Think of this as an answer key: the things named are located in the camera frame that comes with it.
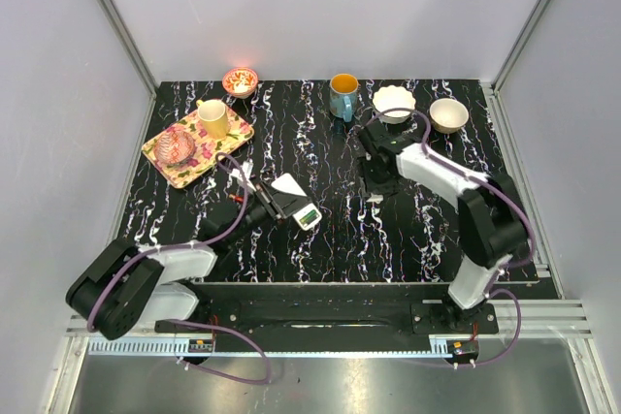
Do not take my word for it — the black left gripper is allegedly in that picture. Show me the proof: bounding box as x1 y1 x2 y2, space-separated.
226 180 311 245

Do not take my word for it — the white remote control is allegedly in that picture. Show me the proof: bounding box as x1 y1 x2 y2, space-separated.
271 173 322 231

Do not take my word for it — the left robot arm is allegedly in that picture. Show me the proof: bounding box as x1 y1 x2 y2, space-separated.
65 174 322 340

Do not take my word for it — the yellow cup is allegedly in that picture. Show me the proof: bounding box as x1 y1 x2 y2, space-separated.
197 99 229 140

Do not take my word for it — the red patterned small bowl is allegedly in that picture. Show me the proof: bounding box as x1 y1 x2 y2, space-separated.
222 67 258 99

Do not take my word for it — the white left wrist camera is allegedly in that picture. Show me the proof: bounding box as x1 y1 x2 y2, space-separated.
230 160 254 192

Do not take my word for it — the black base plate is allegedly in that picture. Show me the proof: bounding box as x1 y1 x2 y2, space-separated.
154 282 501 337

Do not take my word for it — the white battery cover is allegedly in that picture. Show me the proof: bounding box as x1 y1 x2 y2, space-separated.
366 194 384 204

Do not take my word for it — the beige bowl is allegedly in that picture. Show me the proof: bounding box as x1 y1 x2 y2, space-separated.
429 98 470 135

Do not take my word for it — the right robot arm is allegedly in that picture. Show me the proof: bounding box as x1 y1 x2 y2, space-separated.
357 121 529 333

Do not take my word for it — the blue butterfly mug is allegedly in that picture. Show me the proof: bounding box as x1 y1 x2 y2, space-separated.
329 74 359 123

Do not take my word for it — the pink patterned glass bowl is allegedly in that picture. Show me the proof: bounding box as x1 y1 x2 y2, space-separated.
154 129 195 166

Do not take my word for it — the white scalloped bowl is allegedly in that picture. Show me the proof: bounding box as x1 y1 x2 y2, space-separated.
372 85 416 124

